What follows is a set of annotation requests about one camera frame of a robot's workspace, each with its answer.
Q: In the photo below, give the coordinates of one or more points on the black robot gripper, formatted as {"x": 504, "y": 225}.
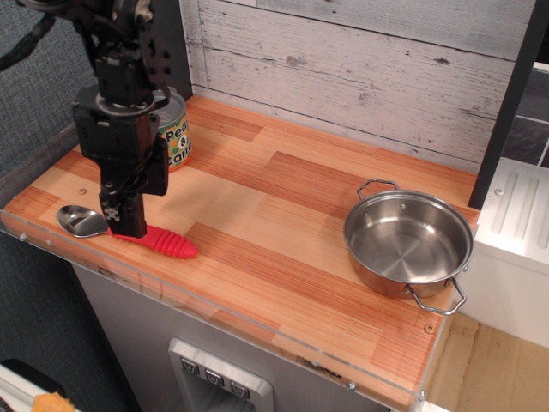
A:
{"x": 123, "y": 141}

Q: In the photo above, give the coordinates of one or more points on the peas and carrots can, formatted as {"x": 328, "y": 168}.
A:
{"x": 174, "y": 128}

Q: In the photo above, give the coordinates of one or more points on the red handled metal spoon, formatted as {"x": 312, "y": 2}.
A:
{"x": 83, "y": 222}

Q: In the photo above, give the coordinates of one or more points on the black vertical post right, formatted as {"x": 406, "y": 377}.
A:
{"x": 526, "y": 57}

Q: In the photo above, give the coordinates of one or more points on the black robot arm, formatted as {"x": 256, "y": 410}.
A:
{"x": 122, "y": 46}

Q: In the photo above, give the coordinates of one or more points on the black vertical post left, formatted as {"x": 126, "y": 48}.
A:
{"x": 174, "y": 36}

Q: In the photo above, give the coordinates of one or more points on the grey dispenser button panel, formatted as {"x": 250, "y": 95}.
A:
{"x": 209, "y": 383}

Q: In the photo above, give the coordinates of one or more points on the orange object bottom left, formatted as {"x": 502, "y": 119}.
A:
{"x": 52, "y": 402}

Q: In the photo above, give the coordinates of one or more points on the black vertical post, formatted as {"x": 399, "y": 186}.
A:
{"x": 174, "y": 36}
{"x": 526, "y": 57}

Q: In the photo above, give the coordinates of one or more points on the silver two-handled pot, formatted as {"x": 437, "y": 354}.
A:
{"x": 409, "y": 245}

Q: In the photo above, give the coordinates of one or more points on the white drainboard sink unit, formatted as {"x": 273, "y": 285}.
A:
{"x": 507, "y": 280}

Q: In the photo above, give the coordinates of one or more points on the clear acrylic edge guard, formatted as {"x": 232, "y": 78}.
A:
{"x": 140, "y": 314}

